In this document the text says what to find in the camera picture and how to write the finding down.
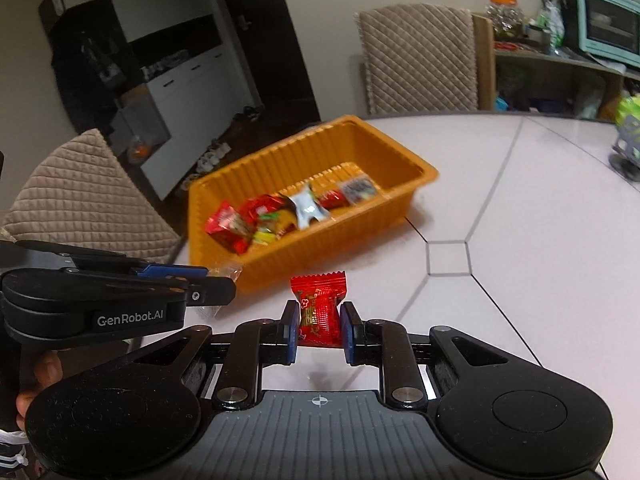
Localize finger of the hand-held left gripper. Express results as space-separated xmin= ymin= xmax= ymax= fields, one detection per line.
xmin=14 ymin=239 xmax=209 ymax=280
xmin=64 ymin=269 xmax=237 ymax=307

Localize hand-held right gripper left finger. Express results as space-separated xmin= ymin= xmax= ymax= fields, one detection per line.
xmin=120 ymin=300 xmax=301 ymax=411

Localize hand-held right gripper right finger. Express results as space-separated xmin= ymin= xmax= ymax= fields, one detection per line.
xmin=340 ymin=301 xmax=531 ymax=411

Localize brown caramel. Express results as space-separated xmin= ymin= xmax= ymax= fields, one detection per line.
xmin=197 ymin=262 xmax=244 ymax=317

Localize red candy with gold print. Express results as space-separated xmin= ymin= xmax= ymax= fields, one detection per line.
xmin=290 ymin=271 xmax=347 ymax=348

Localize yellow candy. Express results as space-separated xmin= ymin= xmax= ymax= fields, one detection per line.
xmin=251 ymin=222 xmax=293 ymax=246

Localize large red candy packet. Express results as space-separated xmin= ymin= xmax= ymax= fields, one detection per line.
xmin=239 ymin=194 xmax=290 ymax=226

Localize silver green snack wrapper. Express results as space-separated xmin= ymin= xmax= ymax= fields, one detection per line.
xmin=285 ymin=183 xmax=332 ymax=228

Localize small red twisted candy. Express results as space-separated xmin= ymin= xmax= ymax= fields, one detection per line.
xmin=317 ymin=189 xmax=351 ymax=210

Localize clear printed snack packet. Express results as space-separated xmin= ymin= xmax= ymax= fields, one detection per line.
xmin=340 ymin=177 xmax=378 ymax=201

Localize orange plastic tray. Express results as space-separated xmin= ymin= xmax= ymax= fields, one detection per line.
xmin=187 ymin=115 xmax=440 ymax=295

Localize person's left hand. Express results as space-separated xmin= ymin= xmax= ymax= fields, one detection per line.
xmin=15 ymin=350 xmax=63 ymax=431

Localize beige quilted chair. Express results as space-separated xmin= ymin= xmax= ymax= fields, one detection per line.
xmin=0 ymin=128 xmax=183 ymax=266
xmin=354 ymin=2 xmax=481 ymax=116

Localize white shoes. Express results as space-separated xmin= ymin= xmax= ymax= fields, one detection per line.
xmin=182 ymin=141 xmax=233 ymax=188

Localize glass tank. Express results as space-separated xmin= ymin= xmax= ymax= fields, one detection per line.
xmin=109 ymin=94 xmax=173 ymax=168

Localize person's patterned clothing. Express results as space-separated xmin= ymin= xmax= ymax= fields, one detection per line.
xmin=0 ymin=427 xmax=32 ymax=480

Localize white cabinet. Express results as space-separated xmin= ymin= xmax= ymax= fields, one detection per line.
xmin=37 ymin=0 xmax=261 ymax=201

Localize wooden shelf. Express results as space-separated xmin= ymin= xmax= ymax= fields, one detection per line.
xmin=472 ymin=12 xmax=640 ymax=121

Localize grey phone stand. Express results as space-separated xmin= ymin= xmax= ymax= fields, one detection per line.
xmin=609 ymin=114 xmax=640 ymax=181

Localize glass jar orange lid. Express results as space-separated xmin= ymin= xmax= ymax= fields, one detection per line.
xmin=486 ymin=0 xmax=527 ymax=40

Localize green tissue box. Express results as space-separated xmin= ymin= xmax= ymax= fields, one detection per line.
xmin=615 ymin=92 xmax=640 ymax=131

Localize green plastic bag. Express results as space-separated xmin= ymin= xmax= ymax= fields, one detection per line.
xmin=537 ymin=0 xmax=567 ymax=55

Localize mint toaster oven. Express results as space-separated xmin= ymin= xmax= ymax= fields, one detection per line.
xmin=574 ymin=0 xmax=640 ymax=68

